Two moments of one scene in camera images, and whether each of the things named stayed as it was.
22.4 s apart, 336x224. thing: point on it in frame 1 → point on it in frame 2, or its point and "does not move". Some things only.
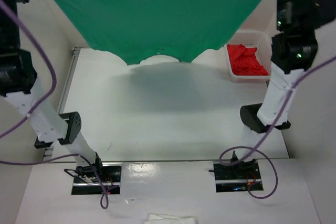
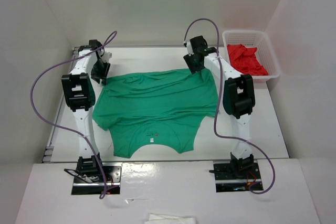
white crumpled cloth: [162, 219] does not move
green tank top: [137, 16] → [164, 107]
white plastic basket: [259, 39] does not move
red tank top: [244, 61] does not move
